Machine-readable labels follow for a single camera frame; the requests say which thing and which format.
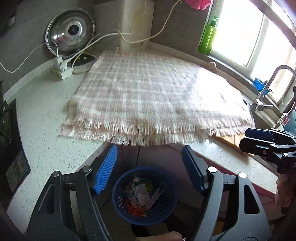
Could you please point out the black round dish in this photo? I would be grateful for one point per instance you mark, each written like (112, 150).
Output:
(89, 60)

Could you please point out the person's right hand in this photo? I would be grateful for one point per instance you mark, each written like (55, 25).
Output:
(283, 194)

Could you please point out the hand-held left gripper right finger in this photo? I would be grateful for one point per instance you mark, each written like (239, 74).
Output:
(193, 170)

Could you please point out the steel faucet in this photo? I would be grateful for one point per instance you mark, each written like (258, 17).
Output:
(272, 78)

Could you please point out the steel pot lid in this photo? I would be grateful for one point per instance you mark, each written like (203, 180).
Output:
(57, 37)

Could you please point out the white window frame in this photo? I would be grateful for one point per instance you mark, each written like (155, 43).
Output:
(235, 27)

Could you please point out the blue plastic waste basket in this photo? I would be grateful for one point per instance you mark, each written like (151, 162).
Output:
(161, 208)

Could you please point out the white appliance box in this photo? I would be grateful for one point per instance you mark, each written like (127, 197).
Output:
(136, 23)

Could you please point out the pink plaid fringed cloth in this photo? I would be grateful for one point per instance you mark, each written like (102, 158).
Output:
(143, 92)

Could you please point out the white power strip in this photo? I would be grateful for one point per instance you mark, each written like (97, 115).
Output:
(63, 73)

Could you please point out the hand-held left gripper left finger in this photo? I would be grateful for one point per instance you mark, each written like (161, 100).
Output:
(105, 172)

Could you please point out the steel sink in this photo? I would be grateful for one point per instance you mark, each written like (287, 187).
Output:
(266, 118)

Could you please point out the green soap pump bottle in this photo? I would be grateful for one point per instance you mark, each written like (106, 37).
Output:
(207, 39)

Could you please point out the pink rag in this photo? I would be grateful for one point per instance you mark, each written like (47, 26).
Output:
(198, 3)

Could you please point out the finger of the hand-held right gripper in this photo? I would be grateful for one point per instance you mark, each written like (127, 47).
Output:
(254, 144)
(256, 134)

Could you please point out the red white snack packet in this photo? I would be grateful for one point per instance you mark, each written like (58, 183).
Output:
(134, 209)

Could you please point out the small blue sponge basket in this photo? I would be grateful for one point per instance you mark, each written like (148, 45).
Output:
(257, 83)

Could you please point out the wooden board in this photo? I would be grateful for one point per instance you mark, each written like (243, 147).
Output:
(231, 141)

